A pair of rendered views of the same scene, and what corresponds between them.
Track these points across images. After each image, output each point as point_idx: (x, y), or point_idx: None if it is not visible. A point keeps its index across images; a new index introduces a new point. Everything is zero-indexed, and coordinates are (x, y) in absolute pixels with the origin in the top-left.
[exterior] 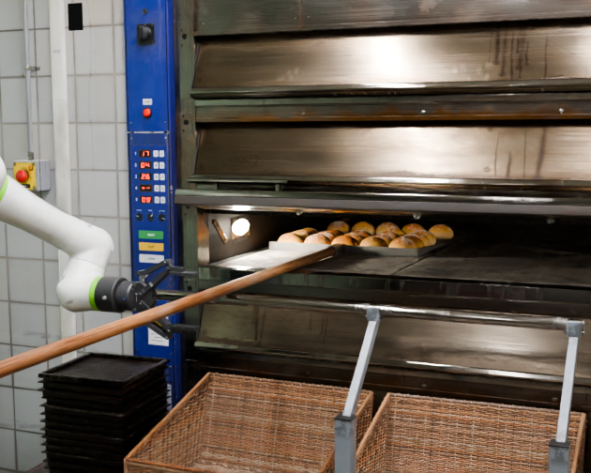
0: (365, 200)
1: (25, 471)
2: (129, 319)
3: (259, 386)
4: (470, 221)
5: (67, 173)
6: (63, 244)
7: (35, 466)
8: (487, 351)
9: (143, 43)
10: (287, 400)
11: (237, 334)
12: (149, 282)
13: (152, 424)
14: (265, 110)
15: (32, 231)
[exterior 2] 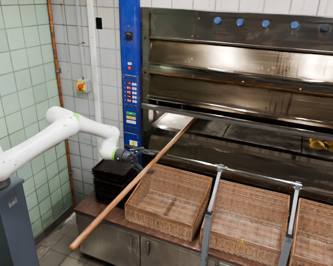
0: (217, 117)
1: (88, 195)
2: (131, 185)
3: (170, 170)
4: None
5: (97, 85)
6: (101, 136)
7: (91, 192)
8: (256, 170)
9: (128, 39)
10: (181, 176)
11: None
12: (135, 154)
13: None
14: (177, 72)
15: (89, 133)
